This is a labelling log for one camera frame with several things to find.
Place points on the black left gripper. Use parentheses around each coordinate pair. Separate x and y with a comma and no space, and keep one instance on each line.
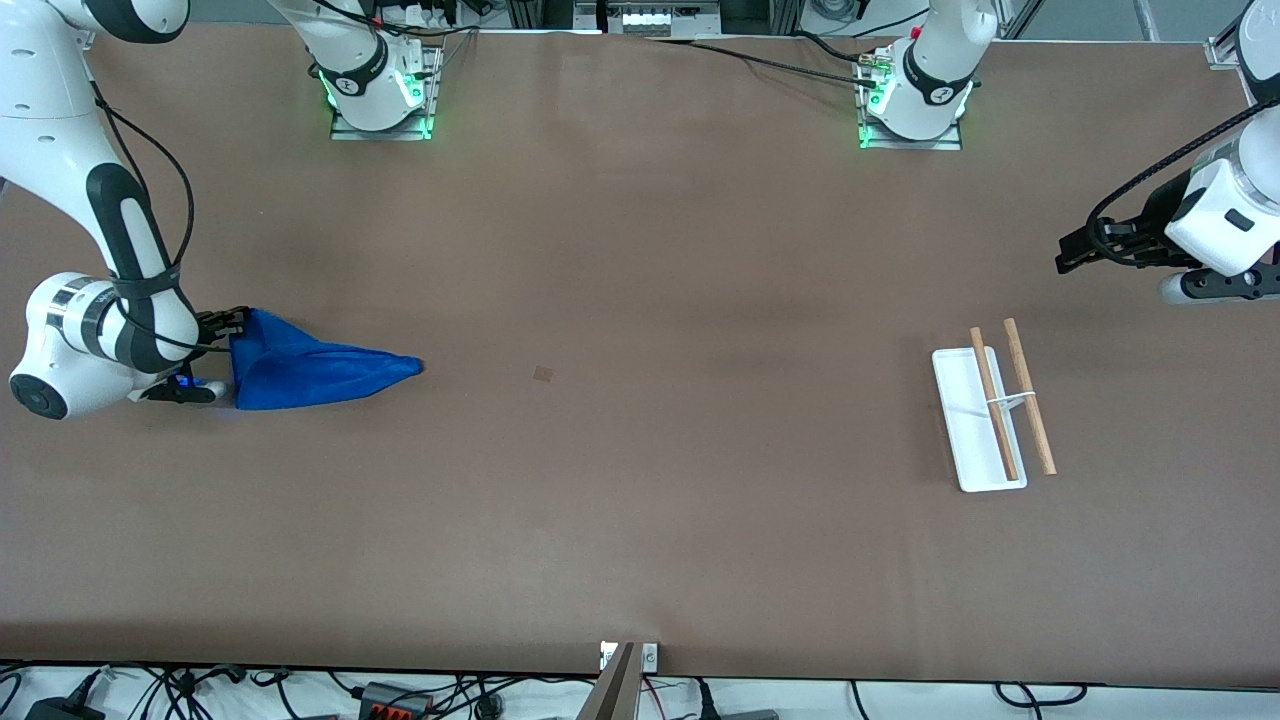
(1150,222)

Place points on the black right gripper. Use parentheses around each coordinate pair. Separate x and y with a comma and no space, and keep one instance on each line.
(212,328)

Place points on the blue cloth towel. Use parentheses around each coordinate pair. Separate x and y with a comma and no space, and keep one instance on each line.
(300,375)

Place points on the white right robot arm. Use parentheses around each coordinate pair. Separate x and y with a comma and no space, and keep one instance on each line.
(50,110)

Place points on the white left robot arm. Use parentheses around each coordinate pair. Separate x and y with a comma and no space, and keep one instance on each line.
(1240,190)

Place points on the white rack base tray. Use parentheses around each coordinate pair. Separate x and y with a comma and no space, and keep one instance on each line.
(965,420)

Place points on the black power strip orange plugs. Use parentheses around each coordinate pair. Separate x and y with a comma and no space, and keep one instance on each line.
(395,700)

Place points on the black power adapter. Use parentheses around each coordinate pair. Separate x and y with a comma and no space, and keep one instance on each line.
(60,711)

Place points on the white socket strip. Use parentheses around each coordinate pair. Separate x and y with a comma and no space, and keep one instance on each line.
(650,18)

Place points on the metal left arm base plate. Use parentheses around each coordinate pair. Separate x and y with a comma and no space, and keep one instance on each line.
(900,144)

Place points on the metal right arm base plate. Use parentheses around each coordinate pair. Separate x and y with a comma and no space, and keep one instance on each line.
(345,128)

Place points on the metal table corner bracket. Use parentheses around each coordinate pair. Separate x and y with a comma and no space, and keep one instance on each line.
(1222,52)

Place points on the grey aluminium profile post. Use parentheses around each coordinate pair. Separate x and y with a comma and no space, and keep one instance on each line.
(612,690)

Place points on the small metal edge bracket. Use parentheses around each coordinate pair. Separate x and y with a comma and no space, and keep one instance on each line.
(650,657)

